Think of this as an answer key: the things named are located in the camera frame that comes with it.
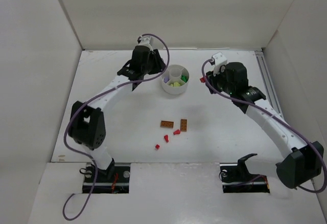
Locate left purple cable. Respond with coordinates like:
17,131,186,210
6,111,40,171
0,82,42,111
62,32,171,221

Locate purple cable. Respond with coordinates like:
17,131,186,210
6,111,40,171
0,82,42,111
62,32,171,221
201,58,327,193

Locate purple small square lego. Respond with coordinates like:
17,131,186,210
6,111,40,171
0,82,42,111
163,76,169,83

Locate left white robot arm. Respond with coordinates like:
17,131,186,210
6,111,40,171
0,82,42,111
68,45,166,178

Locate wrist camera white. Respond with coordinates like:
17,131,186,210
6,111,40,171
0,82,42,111
209,52,228,76
137,35,153,49

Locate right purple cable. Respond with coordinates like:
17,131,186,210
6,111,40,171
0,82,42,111
201,58,327,193

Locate dark green lego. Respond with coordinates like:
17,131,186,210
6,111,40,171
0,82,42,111
181,75,188,83

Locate brown lego plate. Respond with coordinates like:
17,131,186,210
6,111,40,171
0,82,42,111
160,120,174,128
180,119,188,132

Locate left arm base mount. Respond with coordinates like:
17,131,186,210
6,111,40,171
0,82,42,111
79,163,131,194

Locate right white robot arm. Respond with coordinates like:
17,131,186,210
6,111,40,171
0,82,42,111
202,59,326,189

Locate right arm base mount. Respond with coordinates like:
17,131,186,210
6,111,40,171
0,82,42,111
219,153,270,193

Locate white round divided container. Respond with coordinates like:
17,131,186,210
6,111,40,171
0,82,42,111
161,64,190,95

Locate red cone lego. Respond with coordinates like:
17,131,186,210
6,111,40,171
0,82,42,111
164,135,169,143
173,129,181,135

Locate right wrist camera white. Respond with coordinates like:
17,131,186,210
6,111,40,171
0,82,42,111
209,52,228,76

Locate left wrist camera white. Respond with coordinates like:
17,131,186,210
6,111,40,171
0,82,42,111
137,35,153,49

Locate aluminium rail right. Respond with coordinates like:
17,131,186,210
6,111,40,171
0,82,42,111
254,51,284,118

